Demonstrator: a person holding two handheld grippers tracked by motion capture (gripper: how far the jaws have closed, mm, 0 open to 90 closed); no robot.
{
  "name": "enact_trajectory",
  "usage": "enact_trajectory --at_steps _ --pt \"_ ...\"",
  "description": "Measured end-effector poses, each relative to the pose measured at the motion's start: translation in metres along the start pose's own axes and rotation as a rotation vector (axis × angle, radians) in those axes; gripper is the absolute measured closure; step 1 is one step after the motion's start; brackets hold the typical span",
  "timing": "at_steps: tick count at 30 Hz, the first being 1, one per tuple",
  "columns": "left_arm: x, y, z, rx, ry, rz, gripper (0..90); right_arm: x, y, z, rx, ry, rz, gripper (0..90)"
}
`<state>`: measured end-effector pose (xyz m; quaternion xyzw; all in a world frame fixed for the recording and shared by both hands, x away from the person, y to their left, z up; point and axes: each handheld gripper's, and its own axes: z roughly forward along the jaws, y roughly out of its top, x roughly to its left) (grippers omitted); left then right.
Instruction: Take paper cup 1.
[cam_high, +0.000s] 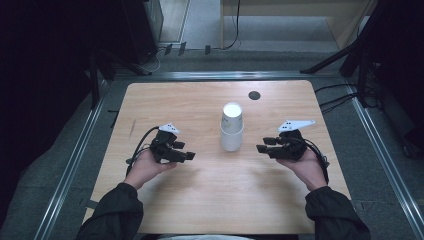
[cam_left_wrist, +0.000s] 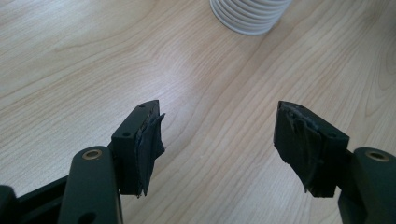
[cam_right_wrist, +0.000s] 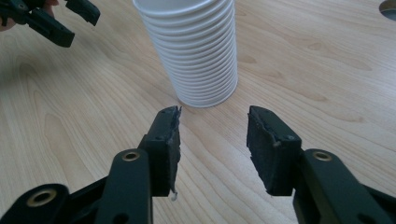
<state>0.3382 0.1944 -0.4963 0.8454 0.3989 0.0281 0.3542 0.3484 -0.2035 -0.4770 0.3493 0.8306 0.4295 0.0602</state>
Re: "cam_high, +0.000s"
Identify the black curtain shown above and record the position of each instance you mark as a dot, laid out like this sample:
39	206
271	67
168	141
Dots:
403	50
40	83

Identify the black upright metal stand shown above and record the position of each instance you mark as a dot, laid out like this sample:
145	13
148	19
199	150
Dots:
362	83

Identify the person's left hand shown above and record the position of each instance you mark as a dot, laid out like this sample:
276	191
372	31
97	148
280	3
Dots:
146	168

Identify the black tripod stand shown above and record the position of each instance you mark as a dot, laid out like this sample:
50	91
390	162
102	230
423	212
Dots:
94	86
328	60

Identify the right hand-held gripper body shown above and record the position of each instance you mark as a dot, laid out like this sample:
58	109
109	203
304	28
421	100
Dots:
288	148

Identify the light wooden furniture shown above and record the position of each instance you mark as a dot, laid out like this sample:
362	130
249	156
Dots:
300	8

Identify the black round table grommet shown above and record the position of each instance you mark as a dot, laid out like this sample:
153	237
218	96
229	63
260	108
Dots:
254	95

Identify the person's right hand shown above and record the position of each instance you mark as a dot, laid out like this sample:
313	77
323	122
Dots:
308	170

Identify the small dark floor block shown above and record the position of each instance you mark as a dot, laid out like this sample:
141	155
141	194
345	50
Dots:
168	49
207	50
181	48

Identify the black cabinet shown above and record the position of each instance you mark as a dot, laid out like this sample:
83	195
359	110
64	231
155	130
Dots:
140	30

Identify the metal floor rail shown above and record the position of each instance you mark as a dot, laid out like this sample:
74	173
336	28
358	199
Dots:
68	170
383	156
216	75

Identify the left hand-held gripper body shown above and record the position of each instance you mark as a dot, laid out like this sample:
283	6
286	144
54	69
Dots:
163	146

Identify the stack of white paper cups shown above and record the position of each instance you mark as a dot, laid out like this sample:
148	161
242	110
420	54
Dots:
231	133

